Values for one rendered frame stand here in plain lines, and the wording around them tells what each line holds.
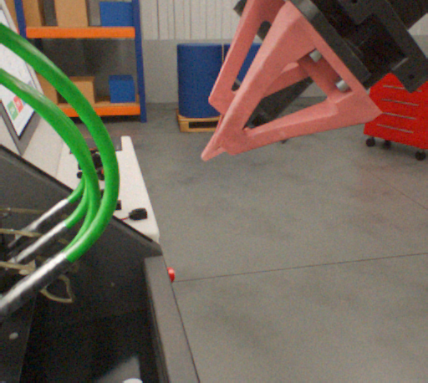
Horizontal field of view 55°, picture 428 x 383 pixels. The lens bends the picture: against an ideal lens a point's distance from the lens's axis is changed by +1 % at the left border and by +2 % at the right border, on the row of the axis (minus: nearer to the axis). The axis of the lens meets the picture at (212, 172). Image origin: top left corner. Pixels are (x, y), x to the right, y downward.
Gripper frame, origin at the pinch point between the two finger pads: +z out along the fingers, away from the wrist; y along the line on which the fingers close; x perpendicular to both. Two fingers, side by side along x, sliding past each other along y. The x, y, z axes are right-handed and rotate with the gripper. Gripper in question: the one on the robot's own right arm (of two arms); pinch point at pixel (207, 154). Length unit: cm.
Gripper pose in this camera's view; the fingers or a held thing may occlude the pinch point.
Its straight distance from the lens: 52.0
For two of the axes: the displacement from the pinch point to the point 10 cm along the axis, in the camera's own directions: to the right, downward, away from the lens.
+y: -7.2, -6.4, -2.7
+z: -6.9, 6.8, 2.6
